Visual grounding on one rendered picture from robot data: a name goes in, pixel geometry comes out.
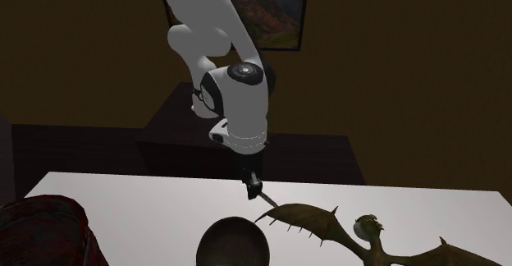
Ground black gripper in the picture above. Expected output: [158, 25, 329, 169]
[235, 149, 266, 201]

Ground thin dark grey rod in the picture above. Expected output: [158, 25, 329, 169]
[259, 191, 280, 209]

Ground dark brown bowl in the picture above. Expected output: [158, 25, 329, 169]
[195, 216, 272, 266]

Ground brown dragon figure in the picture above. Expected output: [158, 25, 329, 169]
[254, 203, 503, 266]

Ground dark robot stand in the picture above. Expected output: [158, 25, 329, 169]
[135, 81, 366, 186]

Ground dark red basket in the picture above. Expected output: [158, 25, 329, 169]
[0, 194, 110, 266]

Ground framed landscape wall picture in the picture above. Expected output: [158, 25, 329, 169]
[161, 0, 311, 53]

